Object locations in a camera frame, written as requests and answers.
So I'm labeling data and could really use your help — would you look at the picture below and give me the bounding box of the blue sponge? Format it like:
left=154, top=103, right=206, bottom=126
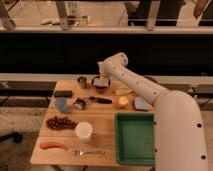
left=93, top=78, right=108, bottom=87

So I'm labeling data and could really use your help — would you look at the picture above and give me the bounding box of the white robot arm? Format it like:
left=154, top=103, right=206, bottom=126
left=98, top=52, right=209, bottom=171

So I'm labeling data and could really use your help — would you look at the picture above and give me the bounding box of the small metal cup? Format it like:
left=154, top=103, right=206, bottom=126
left=77, top=76, right=87, bottom=89

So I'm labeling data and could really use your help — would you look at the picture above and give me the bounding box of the red yellow apple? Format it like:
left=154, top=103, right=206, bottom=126
left=117, top=96, right=129, bottom=108

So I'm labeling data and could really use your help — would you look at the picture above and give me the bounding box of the black metal clip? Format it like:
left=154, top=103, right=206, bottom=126
left=73, top=98, right=86, bottom=110

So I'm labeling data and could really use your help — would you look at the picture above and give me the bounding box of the grey blue cloth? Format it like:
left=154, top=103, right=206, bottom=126
left=134, top=96, right=149, bottom=111

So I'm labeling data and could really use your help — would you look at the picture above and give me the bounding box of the black rectangular block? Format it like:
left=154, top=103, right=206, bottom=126
left=53, top=90, right=73, bottom=98

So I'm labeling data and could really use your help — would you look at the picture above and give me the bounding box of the white paper cup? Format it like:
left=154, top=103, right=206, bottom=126
left=75, top=122, right=93, bottom=143

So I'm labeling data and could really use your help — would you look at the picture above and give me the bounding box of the green square tray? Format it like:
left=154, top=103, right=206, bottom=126
left=115, top=113, right=155, bottom=166

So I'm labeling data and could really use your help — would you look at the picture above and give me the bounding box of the dark grape bunch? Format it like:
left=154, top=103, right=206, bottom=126
left=46, top=116, right=77, bottom=130

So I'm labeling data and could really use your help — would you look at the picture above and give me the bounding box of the metal fork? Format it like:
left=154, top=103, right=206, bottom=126
left=73, top=150, right=105, bottom=156

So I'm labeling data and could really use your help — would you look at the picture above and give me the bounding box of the orange carrot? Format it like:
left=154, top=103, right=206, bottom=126
left=39, top=142, right=68, bottom=150

